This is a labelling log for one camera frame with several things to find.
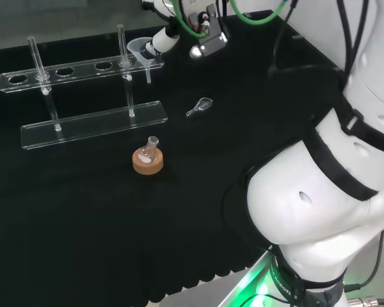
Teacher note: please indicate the black bench cloth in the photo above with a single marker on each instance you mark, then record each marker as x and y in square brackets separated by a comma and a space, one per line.
[83, 224]

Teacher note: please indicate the glass round-bottom flask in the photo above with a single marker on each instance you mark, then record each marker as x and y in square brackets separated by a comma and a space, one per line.
[147, 153]

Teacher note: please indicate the clear plastic funnel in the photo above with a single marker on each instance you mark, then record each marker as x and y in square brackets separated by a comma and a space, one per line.
[137, 48]

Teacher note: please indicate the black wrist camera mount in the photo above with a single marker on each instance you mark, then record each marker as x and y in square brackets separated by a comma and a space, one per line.
[212, 41]

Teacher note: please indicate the small glass weighing funnel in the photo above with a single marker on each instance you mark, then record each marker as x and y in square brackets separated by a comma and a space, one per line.
[202, 104]

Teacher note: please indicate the clear acrylic funnel stand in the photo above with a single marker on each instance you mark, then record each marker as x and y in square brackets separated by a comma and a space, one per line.
[92, 123]

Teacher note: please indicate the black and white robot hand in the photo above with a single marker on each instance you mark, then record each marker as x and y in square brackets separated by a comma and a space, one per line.
[161, 38]

